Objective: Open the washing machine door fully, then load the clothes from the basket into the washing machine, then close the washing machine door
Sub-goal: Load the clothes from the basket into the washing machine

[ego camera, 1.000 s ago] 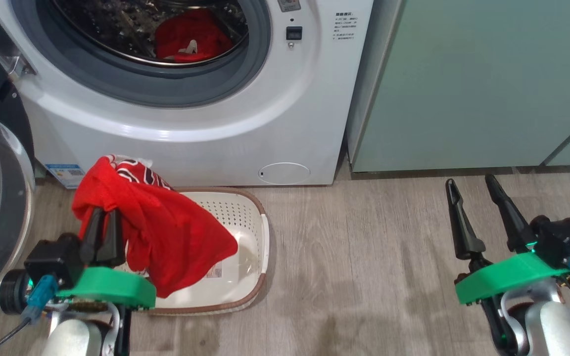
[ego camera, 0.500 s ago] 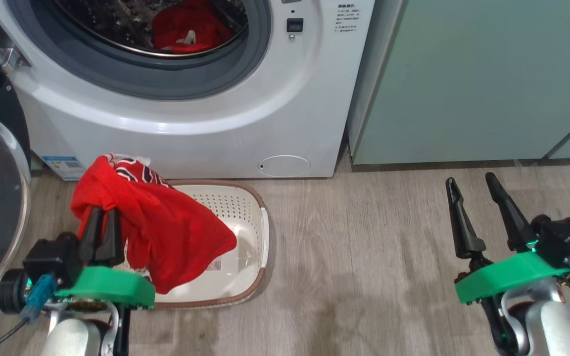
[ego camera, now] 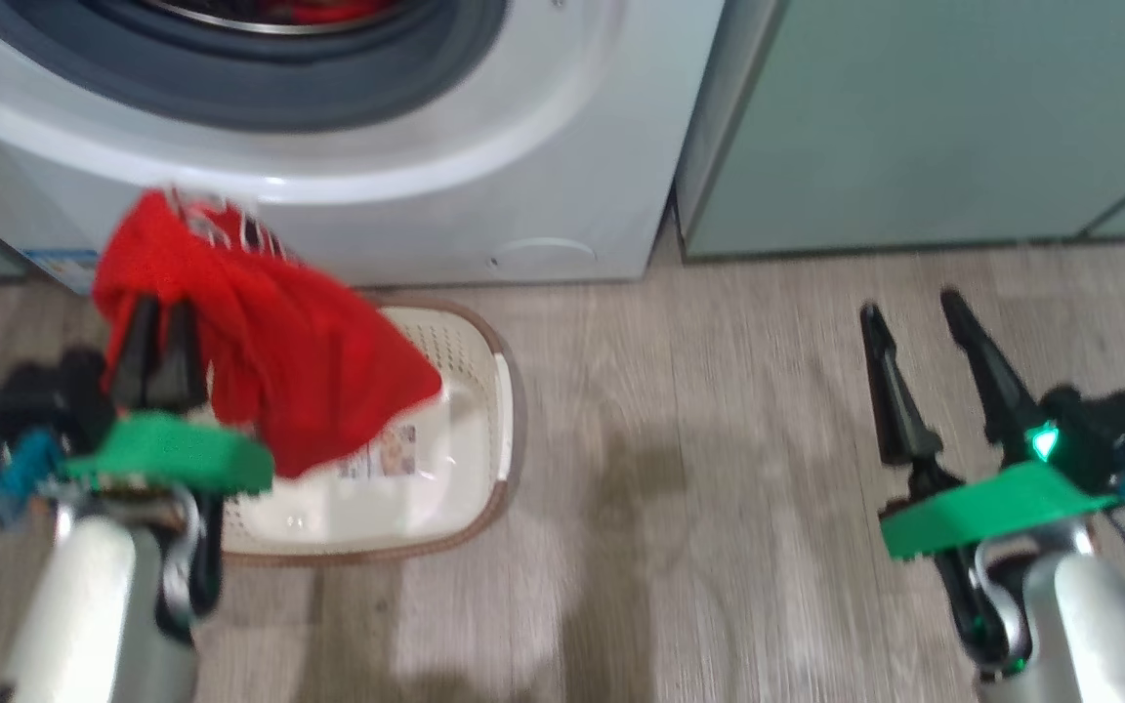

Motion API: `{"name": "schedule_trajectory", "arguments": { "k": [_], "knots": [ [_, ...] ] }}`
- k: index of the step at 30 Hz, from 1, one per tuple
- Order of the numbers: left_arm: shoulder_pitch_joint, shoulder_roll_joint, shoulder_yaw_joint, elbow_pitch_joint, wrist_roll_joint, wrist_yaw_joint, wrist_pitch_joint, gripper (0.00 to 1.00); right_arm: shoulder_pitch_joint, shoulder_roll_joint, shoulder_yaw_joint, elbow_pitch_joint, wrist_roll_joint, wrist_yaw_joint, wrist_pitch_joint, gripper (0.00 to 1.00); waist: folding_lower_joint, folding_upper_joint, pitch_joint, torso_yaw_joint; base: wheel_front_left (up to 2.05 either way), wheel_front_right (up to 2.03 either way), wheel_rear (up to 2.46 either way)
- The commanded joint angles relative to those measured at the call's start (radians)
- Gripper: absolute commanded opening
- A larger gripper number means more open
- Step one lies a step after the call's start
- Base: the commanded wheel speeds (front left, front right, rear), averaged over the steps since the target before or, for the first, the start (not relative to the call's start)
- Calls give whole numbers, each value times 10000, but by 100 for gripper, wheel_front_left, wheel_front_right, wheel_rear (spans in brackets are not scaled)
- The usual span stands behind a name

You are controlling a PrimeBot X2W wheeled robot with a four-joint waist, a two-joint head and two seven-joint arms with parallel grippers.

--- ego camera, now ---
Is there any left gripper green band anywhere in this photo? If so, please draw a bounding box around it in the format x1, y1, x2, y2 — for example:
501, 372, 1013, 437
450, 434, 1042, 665
0, 296, 275, 504

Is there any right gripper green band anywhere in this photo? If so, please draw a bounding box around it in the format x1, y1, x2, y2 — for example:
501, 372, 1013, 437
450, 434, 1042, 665
859, 288, 1120, 560

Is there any red garment with white trim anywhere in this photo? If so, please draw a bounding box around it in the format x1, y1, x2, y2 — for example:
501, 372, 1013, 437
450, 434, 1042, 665
92, 188, 444, 479
265, 0, 397, 25

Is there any steel washing machine drum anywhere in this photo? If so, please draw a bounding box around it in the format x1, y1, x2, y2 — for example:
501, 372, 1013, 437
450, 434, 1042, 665
138, 0, 427, 38

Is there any grey rubber door seal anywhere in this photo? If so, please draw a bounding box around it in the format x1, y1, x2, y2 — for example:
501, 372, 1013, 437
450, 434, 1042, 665
0, 0, 510, 135

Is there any white front-load washing machine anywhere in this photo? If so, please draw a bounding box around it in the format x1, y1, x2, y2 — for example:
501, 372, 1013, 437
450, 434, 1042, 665
0, 0, 728, 294

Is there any blue energy label sticker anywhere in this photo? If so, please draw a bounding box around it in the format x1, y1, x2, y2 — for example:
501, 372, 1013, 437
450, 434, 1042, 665
21, 249, 100, 294

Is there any printed sticker inside basket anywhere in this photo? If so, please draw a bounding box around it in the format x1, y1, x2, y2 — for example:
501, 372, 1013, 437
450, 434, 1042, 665
338, 425, 417, 479

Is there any pale green tall cabinet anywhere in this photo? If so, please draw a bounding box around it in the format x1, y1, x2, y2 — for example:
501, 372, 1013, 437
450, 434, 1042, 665
675, 0, 1125, 263

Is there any beige perforated plastic laundry basket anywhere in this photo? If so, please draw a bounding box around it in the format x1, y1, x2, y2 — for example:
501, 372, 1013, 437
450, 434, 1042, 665
216, 293, 524, 567

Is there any round white filter cover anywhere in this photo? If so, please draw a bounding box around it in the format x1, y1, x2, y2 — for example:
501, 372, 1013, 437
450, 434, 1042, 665
486, 237, 598, 274

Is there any left camera cable blue plug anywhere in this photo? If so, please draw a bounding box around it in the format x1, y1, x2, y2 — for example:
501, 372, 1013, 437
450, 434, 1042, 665
0, 430, 65, 499

